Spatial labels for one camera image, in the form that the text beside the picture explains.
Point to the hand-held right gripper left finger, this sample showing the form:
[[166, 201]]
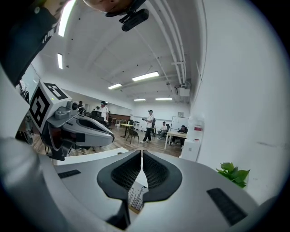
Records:
[[79, 185]]

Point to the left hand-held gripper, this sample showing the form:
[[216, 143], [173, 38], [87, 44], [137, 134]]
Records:
[[40, 106]]

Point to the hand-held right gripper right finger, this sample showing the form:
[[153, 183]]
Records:
[[199, 194]]

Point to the white printed table card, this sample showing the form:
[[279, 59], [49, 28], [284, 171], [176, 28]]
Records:
[[137, 196]]

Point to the wooden card holder base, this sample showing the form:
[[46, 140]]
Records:
[[133, 209]]

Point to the black office chair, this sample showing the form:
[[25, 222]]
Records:
[[96, 114]]

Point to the yellow-top table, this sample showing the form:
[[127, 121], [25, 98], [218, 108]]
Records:
[[127, 125]]

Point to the green potted plant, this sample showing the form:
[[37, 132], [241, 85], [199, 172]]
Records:
[[234, 175]]

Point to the white water dispenser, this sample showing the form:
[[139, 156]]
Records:
[[190, 150]]

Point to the ceiling light panel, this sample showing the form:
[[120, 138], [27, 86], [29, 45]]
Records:
[[60, 61], [163, 99], [145, 76], [114, 86], [139, 99], [65, 18]]

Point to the wooden-top table white legs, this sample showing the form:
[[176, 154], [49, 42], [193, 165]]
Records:
[[176, 134]]

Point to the clear water bottle red label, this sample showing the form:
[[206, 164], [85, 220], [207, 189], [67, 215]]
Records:
[[196, 129]]

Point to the whiteboard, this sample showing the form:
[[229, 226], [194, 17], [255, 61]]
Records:
[[180, 123]]

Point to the white ceiling air unit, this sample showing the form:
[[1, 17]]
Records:
[[183, 91]]

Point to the person's black clothing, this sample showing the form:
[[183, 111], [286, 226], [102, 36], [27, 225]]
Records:
[[22, 45]]

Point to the white ceiling pipes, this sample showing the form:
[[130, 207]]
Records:
[[179, 40]]

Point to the person's head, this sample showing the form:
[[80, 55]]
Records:
[[106, 4]]

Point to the small wall picture frame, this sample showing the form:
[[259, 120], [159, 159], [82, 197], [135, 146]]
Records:
[[180, 114]]

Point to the black head-worn camera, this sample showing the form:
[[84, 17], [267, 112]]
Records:
[[136, 20]]

